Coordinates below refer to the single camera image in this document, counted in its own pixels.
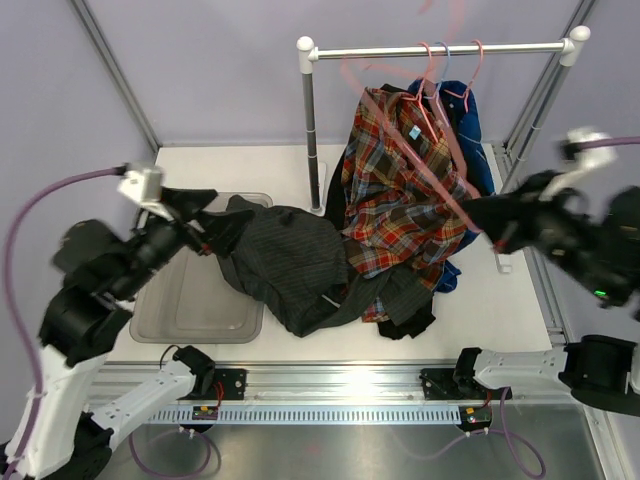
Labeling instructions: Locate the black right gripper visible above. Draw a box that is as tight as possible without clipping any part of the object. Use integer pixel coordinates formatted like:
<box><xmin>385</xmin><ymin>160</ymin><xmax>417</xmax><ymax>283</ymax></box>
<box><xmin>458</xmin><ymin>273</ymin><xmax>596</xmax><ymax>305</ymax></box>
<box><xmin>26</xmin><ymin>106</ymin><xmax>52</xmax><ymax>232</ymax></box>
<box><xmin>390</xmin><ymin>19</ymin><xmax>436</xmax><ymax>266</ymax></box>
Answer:
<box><xmin>462</xmin><ymin>168</ymin><xmax>625</xmax><ymax>304</ymax></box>

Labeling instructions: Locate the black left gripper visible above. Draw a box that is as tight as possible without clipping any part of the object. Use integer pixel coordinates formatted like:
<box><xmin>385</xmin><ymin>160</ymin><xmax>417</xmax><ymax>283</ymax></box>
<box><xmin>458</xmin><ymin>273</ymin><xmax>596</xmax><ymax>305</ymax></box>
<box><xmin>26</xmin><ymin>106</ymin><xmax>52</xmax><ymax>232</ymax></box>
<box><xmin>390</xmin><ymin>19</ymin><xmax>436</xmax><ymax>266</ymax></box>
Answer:
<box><xmin>112</xmin><ymin>185</ymin><xmax>255</xmax><ymax>299</ymax></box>

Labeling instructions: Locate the red plaid shirt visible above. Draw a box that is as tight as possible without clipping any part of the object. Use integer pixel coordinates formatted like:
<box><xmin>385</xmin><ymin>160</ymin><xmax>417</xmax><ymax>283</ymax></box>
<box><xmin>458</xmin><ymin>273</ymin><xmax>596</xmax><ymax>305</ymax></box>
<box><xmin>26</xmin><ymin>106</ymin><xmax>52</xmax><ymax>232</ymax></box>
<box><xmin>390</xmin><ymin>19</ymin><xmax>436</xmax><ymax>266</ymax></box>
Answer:
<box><xmin>339</xmin><ymin>86</ymin><xmax>474</xmax><ymax>324</ymax></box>

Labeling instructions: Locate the dark grey striped shirt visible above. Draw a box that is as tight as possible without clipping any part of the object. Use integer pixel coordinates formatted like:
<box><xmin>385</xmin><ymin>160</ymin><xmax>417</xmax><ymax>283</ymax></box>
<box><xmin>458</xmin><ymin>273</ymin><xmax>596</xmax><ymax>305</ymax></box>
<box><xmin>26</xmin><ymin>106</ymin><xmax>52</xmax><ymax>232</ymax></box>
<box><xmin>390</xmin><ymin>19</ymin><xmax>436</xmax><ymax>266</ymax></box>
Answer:
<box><xmin>218</xmin><ymin>195</ymin><xmax>435</xmax><ymax>340</ymax></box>

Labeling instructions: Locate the black shirt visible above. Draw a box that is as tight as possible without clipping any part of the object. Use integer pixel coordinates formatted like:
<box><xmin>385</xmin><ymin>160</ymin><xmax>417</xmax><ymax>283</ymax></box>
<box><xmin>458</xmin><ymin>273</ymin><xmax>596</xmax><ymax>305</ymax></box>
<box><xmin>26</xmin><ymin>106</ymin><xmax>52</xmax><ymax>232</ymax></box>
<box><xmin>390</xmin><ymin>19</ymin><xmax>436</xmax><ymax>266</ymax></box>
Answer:
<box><xmin>324</xmin><ymin>83</ymin><xmax>476</xmax><ymax>341</ymax></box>

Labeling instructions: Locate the pink hanger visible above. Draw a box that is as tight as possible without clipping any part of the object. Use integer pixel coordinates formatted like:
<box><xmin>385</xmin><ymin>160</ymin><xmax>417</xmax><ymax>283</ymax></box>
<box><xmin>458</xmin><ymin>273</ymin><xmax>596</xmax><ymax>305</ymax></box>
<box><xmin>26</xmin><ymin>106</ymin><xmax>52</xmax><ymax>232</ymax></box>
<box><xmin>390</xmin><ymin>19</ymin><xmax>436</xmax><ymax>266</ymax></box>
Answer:
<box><xmin>408</xmin><ymin>66</ymin><xmax>459</xmax><ymax>151</ymax></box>
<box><xmin>444</xmin><ymin>39</ymin><xmax>485</xmax><ymax>114</ymax></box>
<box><xmin>339</xmin><ymin>0</ymin><xmax>484</xmax><ymax>236</ymax></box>

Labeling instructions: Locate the light blue hanger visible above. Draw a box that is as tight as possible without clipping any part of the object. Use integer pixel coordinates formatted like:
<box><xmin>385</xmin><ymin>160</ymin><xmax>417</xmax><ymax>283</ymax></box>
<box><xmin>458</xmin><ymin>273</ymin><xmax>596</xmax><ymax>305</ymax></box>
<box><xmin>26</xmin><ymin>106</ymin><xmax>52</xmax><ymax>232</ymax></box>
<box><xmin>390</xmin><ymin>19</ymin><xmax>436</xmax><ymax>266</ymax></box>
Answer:
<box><xmin>433</xmin><ymin>41</ymin><xmax>451</xmax><ymax>102</ymax></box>

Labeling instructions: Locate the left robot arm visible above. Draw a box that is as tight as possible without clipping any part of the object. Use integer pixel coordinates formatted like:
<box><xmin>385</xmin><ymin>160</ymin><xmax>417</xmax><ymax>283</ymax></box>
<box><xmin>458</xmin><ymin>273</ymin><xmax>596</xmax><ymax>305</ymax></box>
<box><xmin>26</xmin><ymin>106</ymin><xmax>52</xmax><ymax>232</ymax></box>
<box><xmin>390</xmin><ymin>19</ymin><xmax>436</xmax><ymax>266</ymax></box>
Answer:
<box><xmin>1</xmin><ymin>189</ymin><xmax>254</xmax><ymax>479</ymax></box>

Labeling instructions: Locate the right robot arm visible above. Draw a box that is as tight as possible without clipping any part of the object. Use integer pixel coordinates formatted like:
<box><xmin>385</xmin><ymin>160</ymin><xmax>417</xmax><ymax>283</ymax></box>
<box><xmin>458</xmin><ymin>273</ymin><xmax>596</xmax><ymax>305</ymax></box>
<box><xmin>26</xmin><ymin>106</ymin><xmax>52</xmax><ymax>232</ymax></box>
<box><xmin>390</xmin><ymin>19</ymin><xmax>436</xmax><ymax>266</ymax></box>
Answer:
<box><xmin>452</xmin><ymin>171</ymin><xmax>639</xmax><ymax>416</ymax></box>

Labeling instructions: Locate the blue shirt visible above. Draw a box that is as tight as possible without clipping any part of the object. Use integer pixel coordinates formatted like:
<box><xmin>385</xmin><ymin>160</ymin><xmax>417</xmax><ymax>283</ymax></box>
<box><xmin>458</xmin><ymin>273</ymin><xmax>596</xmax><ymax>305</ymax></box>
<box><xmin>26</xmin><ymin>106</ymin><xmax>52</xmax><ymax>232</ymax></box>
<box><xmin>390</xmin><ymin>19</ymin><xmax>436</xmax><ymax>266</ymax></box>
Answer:
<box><xmin>435</xmin><ymin>80</ymin><xmax>496</xmax><ymax>293</ymax></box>

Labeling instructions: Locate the grey plastic bin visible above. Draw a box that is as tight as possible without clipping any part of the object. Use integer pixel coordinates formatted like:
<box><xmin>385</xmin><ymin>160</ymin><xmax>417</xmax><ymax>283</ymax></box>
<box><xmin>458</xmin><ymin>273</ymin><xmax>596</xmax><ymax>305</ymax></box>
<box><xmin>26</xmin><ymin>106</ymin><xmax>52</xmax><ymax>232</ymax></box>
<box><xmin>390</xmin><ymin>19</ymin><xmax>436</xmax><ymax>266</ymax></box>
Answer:
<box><xmin>129</xmin><ymin>192</ymin><xmax>275</xmax><ymax>345</ymax></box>

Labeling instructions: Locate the metal clothes rack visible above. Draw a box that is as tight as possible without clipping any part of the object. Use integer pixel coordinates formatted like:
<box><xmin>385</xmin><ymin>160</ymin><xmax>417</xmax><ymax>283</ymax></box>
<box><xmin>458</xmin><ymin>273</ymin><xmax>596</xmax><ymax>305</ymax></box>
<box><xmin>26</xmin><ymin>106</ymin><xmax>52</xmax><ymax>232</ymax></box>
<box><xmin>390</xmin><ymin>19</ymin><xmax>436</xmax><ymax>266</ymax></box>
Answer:
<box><xmin>295</xmin><ymin>25</ymin><xmax>592</xmax><ymax>274</ymax></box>

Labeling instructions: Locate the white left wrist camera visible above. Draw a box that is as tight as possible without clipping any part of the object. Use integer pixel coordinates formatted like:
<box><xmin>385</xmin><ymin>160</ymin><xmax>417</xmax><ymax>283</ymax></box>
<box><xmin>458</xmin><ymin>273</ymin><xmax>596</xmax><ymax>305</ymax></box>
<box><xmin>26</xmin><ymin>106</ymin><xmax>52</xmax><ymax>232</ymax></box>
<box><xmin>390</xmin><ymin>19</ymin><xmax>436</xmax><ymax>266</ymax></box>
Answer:
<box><xmin>117</xmin><ymin>165</ymin><xmax>169</xmax><ymax>219</ymax></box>

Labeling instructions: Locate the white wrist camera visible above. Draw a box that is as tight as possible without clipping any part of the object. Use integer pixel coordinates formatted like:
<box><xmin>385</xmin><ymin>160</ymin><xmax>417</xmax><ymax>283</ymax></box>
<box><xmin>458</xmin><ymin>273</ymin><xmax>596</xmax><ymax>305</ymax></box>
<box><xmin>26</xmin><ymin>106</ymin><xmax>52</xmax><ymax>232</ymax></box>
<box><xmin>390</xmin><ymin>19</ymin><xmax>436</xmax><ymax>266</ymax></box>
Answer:
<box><xmin>539</xmin><ymin>127</ymin><xmax>618</xmax><ymax>202</ymax></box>
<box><xmin>117</xmin><ymin>165</ymin><xmax>169</xmax><ymax>219</ymax></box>

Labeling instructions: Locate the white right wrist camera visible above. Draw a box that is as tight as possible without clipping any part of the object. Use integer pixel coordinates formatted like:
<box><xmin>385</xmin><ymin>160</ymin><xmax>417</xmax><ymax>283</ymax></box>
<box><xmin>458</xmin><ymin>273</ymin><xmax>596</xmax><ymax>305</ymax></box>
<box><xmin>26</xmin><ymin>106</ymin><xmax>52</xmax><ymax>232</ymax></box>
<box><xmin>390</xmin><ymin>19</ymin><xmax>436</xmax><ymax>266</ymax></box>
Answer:
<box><xmin>539</xmin><ymin>127</ymin><xmax>618</xmax><ymax>202</ymax></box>

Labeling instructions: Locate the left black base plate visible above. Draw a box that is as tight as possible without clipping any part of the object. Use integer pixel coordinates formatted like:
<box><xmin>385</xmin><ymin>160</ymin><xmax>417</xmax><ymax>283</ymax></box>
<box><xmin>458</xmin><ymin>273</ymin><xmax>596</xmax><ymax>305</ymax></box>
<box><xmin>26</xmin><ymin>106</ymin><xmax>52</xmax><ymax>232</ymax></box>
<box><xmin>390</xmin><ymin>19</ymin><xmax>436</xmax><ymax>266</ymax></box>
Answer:
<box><xmin>185</xmin><ymin>368</ymin><xmax>247</xmax><ymax>401</ymax></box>

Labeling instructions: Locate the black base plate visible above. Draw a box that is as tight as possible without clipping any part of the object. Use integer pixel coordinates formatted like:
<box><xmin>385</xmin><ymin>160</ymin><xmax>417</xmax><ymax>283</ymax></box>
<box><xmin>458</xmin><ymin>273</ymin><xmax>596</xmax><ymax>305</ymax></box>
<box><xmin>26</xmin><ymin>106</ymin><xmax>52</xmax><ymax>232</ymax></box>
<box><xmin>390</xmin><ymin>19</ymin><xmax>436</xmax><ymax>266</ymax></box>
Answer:
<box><xmin>185</xmin><ymin>368</ymin><xmax>247</xmax><ymax>401</ymax></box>
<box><xmin>419</xmin><ymin>368</ymin><xmax>494</xmax><ymax>401</ymax></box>

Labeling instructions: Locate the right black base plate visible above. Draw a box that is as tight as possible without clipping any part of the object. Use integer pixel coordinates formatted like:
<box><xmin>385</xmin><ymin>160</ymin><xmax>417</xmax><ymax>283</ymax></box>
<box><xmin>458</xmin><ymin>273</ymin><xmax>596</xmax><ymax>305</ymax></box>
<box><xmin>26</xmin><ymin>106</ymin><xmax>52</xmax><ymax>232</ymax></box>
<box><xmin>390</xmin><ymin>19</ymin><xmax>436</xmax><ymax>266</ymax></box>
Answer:
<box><xmin>419</xmin><ymin>368</ymin><xmax>494</xmax><ymax>401</ymax></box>

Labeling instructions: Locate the aluminium front rail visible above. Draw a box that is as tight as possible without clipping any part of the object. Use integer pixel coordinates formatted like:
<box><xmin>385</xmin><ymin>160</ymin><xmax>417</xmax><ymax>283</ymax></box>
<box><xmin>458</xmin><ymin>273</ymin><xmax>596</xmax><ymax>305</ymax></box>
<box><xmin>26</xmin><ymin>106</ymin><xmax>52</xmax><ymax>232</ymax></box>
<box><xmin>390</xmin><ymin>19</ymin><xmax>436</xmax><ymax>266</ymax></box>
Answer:
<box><xmin>88</xmin><ymin>361</ymin><xmax>577</xmax><ymax>406</ymax></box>

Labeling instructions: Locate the white slotted cable duct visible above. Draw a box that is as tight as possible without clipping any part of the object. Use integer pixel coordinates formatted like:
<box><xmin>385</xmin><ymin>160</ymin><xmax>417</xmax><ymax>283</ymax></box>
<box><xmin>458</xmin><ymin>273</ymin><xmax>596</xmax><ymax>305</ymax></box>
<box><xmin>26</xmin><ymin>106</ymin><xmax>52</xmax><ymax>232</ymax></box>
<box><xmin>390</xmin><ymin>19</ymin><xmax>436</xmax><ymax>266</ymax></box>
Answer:
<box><xmin>143</xmin><ymin>404</ymin><xmax>462</xmax><ymax>425</ymax></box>

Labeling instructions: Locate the left aluminium frame post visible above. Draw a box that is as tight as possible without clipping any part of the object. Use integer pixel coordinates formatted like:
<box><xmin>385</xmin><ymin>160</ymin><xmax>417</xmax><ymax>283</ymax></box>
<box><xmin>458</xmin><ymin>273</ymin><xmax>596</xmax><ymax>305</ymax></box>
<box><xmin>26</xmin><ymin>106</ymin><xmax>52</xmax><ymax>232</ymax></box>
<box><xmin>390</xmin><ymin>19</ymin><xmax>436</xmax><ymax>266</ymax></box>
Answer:
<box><xmin>68</xmin><ymin>0</ymin><xmax>162</xmax><ymax>155</ymax></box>

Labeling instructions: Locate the aluminium frame post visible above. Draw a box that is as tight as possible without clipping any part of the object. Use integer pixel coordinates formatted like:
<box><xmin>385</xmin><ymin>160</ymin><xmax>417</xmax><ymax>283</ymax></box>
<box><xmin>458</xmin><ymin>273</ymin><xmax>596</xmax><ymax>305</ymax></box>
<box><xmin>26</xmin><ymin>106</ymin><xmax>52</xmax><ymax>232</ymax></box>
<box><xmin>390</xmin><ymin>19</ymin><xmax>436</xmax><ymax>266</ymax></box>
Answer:
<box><xmin>503</xmin><ymin>0</ymin><xmax>599</xmax><ymax>153</ymax></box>
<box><xmin>68</xmin><ymin>0</ymin><xmax>162</xmax><ymax>155</ymax></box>

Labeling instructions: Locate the purple floor cable right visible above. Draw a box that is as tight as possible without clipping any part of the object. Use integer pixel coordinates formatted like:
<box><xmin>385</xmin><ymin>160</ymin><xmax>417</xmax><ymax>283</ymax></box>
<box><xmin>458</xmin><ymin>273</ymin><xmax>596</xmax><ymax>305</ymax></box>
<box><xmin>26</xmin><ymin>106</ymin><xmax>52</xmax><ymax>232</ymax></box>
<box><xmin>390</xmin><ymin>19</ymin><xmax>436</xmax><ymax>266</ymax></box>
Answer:
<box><xmin>399</xmin><ymin>387</ymin><xmax>545</xmax><ymax>479</ymax></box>

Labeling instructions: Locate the purple floor cable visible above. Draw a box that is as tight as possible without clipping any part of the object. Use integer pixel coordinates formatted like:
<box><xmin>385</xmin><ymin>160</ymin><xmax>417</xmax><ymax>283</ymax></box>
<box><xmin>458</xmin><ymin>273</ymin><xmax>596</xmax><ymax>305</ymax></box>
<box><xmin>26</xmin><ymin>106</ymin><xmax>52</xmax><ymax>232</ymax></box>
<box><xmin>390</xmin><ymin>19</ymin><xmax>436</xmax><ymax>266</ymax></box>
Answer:
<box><xmin>128</xmin><ymin>427</ymin><xmax>223</xmax><ymax>476</ymax></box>
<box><xmin>399</xmin><ymin>387</ymin><xmax>545</xmax><ymax>479</ymax></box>

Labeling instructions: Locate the right aluminium frame post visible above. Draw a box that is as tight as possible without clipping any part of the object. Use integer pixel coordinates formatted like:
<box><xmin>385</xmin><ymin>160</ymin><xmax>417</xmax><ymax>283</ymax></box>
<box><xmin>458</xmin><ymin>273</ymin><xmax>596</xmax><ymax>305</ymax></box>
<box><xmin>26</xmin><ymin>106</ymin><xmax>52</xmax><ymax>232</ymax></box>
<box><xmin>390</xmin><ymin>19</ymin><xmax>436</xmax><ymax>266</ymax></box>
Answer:
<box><xmin>503</xmin><ymin>0</ymin><xmax>599</xmax><ymax>153</ymax></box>

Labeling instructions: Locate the purple floor cable left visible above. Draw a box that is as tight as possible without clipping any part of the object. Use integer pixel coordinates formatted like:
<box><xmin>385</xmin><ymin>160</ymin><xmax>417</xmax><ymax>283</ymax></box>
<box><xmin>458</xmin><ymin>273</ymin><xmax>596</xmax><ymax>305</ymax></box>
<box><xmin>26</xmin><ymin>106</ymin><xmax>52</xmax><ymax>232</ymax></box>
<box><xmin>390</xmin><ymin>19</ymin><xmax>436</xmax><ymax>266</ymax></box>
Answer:
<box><xmin>128</xmin><ymin>427</ymin><xmax>223</xmax><ymax>476</ymax></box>

